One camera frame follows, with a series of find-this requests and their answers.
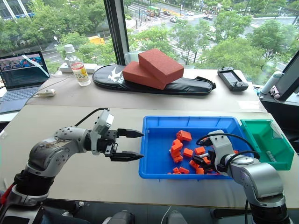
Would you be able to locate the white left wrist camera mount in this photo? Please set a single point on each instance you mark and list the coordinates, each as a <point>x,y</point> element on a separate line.
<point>102,122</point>

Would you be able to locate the black racket bag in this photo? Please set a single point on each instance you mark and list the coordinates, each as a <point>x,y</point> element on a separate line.
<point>187,86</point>

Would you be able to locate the white adapter plug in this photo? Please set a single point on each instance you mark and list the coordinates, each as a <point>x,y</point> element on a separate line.
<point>47,92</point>

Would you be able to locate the white power strip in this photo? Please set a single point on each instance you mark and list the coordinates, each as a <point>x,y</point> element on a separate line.
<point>90,67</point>

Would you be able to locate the blue plastic bin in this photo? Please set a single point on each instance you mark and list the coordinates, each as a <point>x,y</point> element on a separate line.
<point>158,149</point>

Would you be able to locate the dark rounded shape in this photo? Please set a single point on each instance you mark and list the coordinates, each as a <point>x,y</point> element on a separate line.
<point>121,218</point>
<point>177,218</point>

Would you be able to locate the green plastic bin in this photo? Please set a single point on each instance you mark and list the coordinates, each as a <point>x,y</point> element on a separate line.
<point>268,137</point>

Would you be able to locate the black side desk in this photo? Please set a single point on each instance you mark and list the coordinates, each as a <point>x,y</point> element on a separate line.
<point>282,112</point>

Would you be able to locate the dark window frame post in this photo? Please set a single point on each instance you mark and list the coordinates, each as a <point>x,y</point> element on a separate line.
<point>116,30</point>

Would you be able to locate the open grey laptop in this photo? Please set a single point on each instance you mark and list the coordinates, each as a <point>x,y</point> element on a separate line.
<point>21,74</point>

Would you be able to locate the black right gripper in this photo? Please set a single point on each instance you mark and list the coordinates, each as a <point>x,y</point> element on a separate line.
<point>212,163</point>

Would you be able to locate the black handheld game controller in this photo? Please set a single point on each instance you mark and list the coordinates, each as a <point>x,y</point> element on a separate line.
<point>232,78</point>

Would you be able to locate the white thermos bottle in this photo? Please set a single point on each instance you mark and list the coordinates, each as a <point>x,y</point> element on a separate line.
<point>271,82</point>

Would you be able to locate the dark cylindrical battery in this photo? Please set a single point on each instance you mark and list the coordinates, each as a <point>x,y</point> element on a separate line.
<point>271,156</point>

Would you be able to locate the red brick block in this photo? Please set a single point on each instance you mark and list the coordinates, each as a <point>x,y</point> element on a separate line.
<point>137,74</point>
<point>161,65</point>

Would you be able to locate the clear plastic water bottle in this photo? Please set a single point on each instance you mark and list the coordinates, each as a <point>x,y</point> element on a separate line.
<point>79,70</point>

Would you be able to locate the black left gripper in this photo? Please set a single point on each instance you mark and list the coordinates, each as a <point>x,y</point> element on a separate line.
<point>110,135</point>

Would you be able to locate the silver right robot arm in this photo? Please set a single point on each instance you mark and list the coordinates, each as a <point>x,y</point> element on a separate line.
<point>259,179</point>

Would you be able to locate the dark monitor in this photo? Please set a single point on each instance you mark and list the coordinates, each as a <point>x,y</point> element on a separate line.
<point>289,77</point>

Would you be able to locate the silver cylindrical battery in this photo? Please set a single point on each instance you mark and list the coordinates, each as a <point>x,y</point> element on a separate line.
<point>202,155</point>

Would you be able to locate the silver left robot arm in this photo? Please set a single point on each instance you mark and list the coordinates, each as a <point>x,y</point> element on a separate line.
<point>46,154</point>

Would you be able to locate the pink small object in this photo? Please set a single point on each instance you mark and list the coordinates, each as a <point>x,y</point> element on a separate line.
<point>275,92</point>

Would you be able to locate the large orange plastic block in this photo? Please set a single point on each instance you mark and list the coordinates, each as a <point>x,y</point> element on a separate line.
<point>184,135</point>

